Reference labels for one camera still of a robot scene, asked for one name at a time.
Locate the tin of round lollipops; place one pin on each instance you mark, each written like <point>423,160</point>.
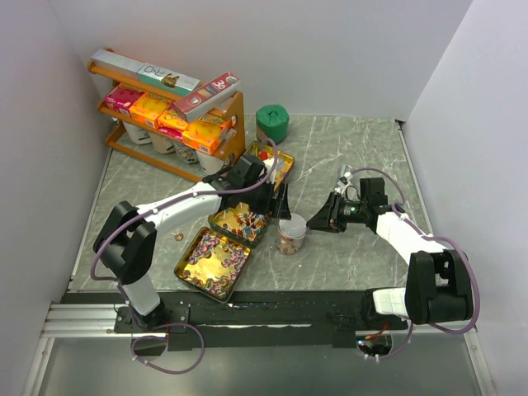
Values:
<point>240,224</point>

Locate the fallen swirl lollipop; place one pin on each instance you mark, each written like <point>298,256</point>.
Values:
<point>178,237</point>

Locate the green covered jar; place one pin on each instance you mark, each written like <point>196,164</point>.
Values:
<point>272,123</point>

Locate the red white long box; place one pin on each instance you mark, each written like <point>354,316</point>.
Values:
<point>192,106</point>

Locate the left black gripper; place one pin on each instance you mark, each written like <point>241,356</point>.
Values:
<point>280,205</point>

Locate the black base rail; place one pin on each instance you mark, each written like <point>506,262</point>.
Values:
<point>265,319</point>

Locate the metal candy scoop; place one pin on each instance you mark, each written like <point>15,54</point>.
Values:
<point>342,171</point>

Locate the grey long box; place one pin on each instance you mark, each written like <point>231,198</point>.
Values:
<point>117,63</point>

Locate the tin of swirl lollipops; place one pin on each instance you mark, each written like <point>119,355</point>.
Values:
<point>212,264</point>

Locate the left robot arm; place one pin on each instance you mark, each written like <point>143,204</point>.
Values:
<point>127,239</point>

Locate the clear round lid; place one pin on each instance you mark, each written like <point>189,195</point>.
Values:
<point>294,228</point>

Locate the yellow pink snack box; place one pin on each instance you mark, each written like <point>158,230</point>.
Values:
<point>171,124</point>

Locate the tin of pastel candies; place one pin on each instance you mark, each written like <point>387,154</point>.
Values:
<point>284,161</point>

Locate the white teal cat box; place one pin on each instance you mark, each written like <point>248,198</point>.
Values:
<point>167,80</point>

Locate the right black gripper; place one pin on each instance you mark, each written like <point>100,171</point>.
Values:
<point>327,218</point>

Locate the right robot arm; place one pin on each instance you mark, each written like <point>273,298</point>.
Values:
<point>438,287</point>

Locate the clear plastic cup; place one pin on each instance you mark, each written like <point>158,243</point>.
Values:
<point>287,245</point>

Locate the orange wooden shelf rack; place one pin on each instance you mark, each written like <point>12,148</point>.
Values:
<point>232,146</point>

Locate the orange snack box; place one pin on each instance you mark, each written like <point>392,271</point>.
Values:
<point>206,133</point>
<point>148,108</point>

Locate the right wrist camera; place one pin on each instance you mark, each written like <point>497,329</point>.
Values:
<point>343,184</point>

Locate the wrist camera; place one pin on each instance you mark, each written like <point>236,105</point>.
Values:
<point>272,166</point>
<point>343,184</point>

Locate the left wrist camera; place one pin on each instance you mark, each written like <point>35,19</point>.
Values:
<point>272,166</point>

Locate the orange snack box right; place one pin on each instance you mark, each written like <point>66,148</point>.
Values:
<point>206,133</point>

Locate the orange snack box left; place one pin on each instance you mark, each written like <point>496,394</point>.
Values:
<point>148,108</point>

